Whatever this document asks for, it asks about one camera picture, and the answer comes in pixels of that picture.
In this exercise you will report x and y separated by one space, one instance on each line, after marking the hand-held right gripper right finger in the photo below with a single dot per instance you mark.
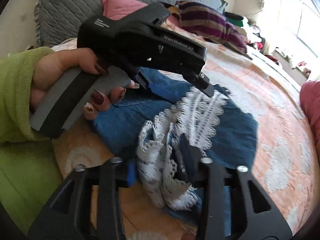
191 158

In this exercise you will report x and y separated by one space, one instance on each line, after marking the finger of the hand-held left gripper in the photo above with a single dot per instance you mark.
203 85
162 91

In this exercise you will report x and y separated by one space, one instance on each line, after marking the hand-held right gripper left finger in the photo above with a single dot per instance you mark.
131 177

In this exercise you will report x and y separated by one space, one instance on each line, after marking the blue pants with lace trim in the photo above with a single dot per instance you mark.
235 130

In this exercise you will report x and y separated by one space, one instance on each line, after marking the person's left forearm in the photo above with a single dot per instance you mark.
15 92

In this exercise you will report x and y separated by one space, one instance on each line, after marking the person's left hand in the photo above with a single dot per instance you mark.
62 62

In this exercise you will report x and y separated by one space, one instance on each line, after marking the pink pillow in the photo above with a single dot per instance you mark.
122 5

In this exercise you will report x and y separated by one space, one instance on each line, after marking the purple striped pillow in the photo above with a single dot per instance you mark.
212 22

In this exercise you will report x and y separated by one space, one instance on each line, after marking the pile of clothes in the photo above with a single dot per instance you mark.
246 27

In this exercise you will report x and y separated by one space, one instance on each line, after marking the orange floral quilted bedspread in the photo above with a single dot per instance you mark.
275 105

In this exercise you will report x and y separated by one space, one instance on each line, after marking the grey quilted headboard cover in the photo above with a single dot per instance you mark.
75 2

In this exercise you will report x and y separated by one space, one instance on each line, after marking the clothes on windowsill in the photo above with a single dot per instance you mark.
300 65

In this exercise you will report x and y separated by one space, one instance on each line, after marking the white curtain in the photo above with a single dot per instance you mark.
271 12

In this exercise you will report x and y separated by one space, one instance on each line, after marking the person's lime green clothing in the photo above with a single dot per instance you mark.
25 185

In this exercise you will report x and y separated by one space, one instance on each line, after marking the red rolled blanket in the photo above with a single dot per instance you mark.
311 105

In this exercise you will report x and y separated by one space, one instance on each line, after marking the window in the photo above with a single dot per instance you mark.
305 10

